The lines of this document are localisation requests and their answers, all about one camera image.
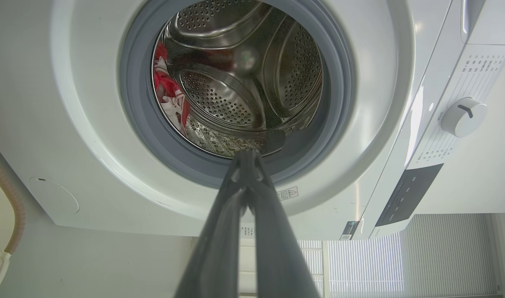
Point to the white detergent drawer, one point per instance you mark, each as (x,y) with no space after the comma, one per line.
(492,20)

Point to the grey rubber door gasket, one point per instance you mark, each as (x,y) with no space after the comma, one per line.
(140,124)

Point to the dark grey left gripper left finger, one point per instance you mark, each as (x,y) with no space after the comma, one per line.
(219,248)

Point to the dark grey control display panel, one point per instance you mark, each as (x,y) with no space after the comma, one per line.
(409,194)

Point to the stainless steel washing machine drum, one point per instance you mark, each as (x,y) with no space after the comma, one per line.
(235,103)

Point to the white front-load washing machine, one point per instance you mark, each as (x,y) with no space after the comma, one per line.
(91,145)

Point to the white washing machine control knob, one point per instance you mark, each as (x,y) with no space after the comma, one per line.
(463,118)

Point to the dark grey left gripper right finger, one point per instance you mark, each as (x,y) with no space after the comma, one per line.
(277,256)

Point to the red and white garment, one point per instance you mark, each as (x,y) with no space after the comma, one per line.
(165,87)

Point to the dark QR code sticker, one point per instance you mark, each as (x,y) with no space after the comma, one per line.
(350,230)

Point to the cream laundry basket brown rim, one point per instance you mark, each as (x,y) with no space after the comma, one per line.
(0,215)

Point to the grey warning sticker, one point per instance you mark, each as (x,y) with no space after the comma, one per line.
(288,193)

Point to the round filter cover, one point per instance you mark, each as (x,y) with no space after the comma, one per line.
(53,196)

